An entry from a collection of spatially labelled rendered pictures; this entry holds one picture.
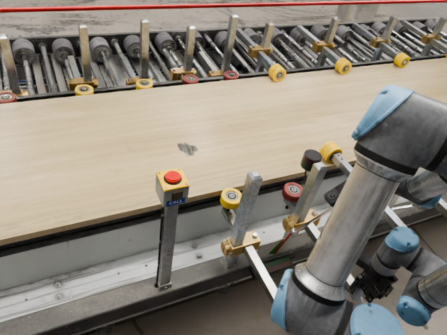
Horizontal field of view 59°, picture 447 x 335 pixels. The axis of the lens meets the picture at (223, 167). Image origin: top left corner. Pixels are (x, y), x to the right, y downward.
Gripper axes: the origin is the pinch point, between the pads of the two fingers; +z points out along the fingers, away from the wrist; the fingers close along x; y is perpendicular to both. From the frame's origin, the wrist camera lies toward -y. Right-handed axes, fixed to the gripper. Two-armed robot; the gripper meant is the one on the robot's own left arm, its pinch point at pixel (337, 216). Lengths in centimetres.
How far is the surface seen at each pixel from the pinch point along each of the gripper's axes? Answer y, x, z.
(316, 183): -6.2, 8.9, -8.8
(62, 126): -78, 80, 9
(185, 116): -26, 76, 9
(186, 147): -34, 55, 8
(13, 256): -101, 31, 20
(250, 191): -32.2, 8.9, -13.0
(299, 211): -7.4, 9.7, 5.7
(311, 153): -6.0, 16.0, -16.0
